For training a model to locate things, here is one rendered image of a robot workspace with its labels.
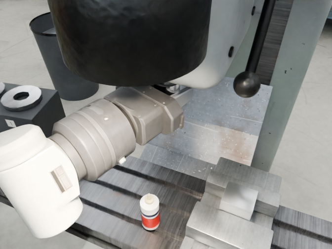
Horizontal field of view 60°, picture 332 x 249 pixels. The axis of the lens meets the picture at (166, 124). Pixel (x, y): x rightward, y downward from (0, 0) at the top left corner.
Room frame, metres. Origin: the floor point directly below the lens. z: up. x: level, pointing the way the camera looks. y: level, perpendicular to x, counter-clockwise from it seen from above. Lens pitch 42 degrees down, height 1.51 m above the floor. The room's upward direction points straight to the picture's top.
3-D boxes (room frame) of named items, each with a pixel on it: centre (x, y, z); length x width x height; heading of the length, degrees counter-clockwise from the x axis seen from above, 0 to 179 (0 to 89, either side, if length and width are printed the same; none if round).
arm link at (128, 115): (0.31, 0.06, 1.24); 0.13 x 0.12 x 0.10; 49
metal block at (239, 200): (0.32, -0.14, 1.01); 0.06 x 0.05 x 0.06; 65
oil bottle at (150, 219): (0.34, 0.03, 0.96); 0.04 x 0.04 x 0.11
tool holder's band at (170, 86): (0.38, 0.00, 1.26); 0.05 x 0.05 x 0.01
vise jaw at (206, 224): (0.27, -0.12, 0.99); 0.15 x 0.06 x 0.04; 65
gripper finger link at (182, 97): (0.36, -0.02, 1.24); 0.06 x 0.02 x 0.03; 139
